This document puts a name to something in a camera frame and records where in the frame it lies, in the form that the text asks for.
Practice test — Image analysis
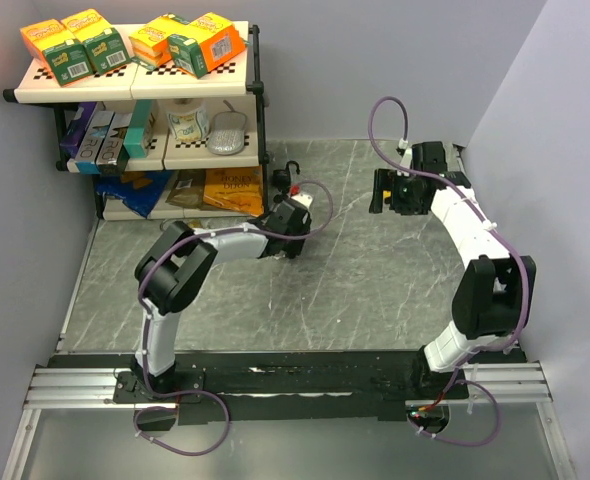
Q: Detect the white grey box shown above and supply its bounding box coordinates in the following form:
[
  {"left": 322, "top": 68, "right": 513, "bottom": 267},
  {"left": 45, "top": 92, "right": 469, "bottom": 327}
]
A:
[{"left": 74, "top": 110, "right": 115, "bottom": 175}]

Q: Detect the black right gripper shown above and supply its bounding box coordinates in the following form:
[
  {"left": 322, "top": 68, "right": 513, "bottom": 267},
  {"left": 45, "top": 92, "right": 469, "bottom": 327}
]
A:
[{"left": 369, "top": 168, "right": 429, "bottom": 216}]

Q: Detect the aluminium rail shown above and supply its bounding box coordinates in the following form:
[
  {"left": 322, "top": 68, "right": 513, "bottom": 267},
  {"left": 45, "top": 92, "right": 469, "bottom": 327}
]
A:
[{"left": 23, "top": 363, "right": 553, "bottom": 409}]

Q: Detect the purple box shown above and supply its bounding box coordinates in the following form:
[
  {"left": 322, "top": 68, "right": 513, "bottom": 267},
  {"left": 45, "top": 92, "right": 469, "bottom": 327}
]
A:
[{"left": 59, "top": 102, "right": 103, "bottom": 158}]

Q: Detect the black padlock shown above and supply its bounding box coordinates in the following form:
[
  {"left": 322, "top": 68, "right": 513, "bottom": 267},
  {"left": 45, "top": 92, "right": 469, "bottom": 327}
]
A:
[{"left": 271, "top": 160, "right": 300, "bottom": 193}]

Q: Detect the orange honey dijon bag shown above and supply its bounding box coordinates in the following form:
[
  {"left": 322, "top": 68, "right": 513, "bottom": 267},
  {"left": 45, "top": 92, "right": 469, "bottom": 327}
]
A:
[{"left": 203, "top": 167, "right": 264, "bottom": 217}]

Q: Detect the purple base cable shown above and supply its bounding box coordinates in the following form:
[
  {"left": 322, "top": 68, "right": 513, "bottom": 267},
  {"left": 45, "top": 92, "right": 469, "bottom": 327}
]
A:
[{"left": 133, "top": 389, "right": 236, "bottom": 459}]

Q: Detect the yellow orange sponge pack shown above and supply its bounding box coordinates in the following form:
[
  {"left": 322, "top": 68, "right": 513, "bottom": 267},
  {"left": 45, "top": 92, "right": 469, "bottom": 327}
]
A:
[{"left": 129, "top": 13, "right": 189, "bottom": 70}]

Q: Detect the olive brown snack bag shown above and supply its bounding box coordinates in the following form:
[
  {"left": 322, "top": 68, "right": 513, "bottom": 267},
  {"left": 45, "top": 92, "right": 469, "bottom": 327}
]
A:
[{"left": 166, "top": 169, "right": 206, "bottom": 209}]

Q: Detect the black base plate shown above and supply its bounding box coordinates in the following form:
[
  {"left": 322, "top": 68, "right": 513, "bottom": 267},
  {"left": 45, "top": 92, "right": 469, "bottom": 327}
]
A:
[{"left": 48, "top": 350, "right": 499, "bottom": 432}]

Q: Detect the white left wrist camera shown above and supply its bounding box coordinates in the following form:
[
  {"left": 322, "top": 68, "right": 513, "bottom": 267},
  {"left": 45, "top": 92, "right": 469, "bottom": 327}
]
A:
[{"left": 290, "top": 190, "right": 314, "bottom": 210}]

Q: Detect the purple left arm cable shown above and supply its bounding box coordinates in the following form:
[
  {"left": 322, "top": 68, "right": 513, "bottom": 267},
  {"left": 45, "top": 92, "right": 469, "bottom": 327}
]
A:
[{"left": 138, "top": 179, "right": 335, "bottom": 396}]

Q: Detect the grey black box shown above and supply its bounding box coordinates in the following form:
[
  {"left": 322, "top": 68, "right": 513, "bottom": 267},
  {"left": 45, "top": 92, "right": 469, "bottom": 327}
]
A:
[{"left": 95, "top": 113, "right": 132, "bottom": 177}]

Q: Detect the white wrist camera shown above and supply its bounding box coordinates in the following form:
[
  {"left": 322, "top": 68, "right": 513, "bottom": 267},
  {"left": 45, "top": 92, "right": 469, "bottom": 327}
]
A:
[
  {"left": 400, "top": 144, "right": 413, "bottom": 169},
  {"left": 290, "top": 190, "right": 314, "bottom": 210}
]

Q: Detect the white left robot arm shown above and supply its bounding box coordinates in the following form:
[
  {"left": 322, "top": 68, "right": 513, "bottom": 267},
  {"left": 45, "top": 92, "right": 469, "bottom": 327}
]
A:
[{"left": 131, "top": 193, "right": 313, "bottom": 402}]

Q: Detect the beige three-tier shelf rack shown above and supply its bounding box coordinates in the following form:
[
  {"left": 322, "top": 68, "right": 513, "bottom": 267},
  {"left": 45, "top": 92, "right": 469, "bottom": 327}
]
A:
[{"left": 3, "top": 20, "right": 271, "bottom": 221}]

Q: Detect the paper towel roll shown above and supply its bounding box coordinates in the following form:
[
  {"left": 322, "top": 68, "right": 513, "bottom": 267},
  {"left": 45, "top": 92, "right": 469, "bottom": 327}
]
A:
[{"left": 164, "top": 99, "right": 210, "bottom": 143}]

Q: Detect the orange green sponge box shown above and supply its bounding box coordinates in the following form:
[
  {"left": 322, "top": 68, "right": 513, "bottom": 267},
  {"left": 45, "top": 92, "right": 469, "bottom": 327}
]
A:
[
  {"left": 20, "top": 19, "right": 94, "bottom": 86},
  {"left": 61, "top": 8, "right": 131, "bottom": 75},
  {"left": 168, "top": 12, "right": 246, "bottom": 79}
]

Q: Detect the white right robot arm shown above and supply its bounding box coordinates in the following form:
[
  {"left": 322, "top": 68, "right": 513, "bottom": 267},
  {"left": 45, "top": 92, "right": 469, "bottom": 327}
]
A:
[{"left": 369, "top": 140, "right": 536, "bottom": 399}]

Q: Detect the silver mesh pouch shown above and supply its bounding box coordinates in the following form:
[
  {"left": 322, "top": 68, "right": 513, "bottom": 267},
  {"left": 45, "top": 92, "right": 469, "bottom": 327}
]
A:
[{"left": 207, "top": 100, "right": 248, "bottom": 156}]

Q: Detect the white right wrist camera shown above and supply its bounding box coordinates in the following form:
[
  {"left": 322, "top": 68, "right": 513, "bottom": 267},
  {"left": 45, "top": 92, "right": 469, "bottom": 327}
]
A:
[{"left": 400, "top": 144, "right": 413, "bottom": 169}]

